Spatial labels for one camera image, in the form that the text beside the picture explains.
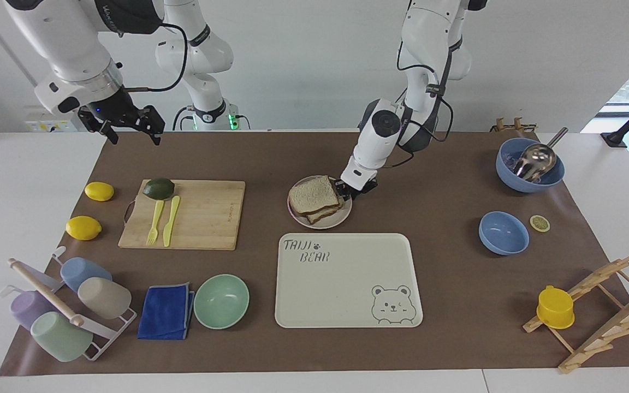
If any cream tray with bear print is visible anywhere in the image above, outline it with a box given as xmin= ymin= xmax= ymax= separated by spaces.
xmin=275 ymin=233 xmax=424 ymax=329

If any yellow-green plastic knife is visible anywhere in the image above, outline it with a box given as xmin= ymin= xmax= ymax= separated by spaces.
xmin=163 ymin=195 xmax=181 ymax=248

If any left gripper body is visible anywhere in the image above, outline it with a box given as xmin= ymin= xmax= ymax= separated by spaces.
xmin=351 ymin=176 xmax=379 ymax=196

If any green avocado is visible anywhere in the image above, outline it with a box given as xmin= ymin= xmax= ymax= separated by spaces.
xmin=143 ymin=177 xmax=176 ymax=200

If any small blue bowl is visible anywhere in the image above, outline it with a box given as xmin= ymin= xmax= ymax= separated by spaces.
xmin=478 ymin=211 xmax=530 ymax=256

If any beige round plate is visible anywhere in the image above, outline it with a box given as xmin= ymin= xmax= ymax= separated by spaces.
xmin=287 ymin=175 xmax=353 ymax=230

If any white cup rack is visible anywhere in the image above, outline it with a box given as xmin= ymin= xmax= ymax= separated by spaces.
xmin=0 ymin=246 xmax=138 ymax=362

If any blue cup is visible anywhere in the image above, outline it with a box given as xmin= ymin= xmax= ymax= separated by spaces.
xmin=60 ymin=257 xmax=113 ymax=293

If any purple cup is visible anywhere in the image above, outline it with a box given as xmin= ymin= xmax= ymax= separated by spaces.
xmin=9 ymin=290 xmax=58 ymax=331

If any wooden dish rack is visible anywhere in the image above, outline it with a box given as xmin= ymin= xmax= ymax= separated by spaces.
xmin=523 ymin=249 xmax=629 ymax=375

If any green bowl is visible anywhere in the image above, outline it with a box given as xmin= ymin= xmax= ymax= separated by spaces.
xmin=193 ymin=273 xmax=250 ymax=330

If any yellow-green plastic fork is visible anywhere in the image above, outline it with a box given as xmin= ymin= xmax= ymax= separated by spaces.
xmin=146 ymin=200 xmax=165 ymax=246

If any bread slice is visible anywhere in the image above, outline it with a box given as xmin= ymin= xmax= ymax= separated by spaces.
xmin=288 ymin=176 xmax=343 ymax=215

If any small wooden holder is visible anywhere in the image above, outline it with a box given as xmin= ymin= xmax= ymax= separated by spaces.
xmin=490 ymin=117 xmax=537 ymax=133

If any wooden cutting board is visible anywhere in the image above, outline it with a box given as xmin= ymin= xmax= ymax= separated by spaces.
xmin=118 ymin=180 xmax=246 ymax=251

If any white wall socket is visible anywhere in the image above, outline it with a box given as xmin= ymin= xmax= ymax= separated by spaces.
xmin=24 ymin=119 xmax=79 ymax=133

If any large blue bowl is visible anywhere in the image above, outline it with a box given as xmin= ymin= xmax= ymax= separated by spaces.
xmin=495 ymin=137 xmax=566 ymax=194

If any yellow lemon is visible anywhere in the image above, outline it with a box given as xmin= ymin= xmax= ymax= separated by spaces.
xmin=66 ymin=216 xmax=103 ymax=241
xmin=84 ymin=181 xmax=115 ymax=202

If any sandwich base with bread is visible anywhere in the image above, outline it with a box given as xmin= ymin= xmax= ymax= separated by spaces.
xmin=293 ymin=198 xmax=346 ymax=226

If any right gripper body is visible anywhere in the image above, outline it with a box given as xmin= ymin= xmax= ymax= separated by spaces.
xmin=77 ymin=86 xmax=151 ymax=132

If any green cup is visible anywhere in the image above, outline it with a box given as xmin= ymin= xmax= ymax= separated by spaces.
xmin=30 ymin=311 xmax=94 ymax=363

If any blue folded cloth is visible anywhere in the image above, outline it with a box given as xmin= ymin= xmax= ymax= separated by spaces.
xmin=137 ymin=282 xmax=196 ymax=341

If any beige cup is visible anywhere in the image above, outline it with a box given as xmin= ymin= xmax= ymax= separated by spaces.
xmin=78 ymin=277 xmax=133 ymax=320

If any metal scoop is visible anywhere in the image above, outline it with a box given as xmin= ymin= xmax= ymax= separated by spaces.
xmin=513 ymin=127 xmax=569 ymax=183

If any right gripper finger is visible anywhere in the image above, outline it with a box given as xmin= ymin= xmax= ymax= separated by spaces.
xmin=139 ymin=105 xmax=166 ymax=146
xmin=78 ymin=109 xmax=120 ymax=146

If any yellow cup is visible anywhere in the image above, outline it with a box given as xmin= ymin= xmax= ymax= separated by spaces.
xmin=536 ymin=285 xmax=575 ymax=330

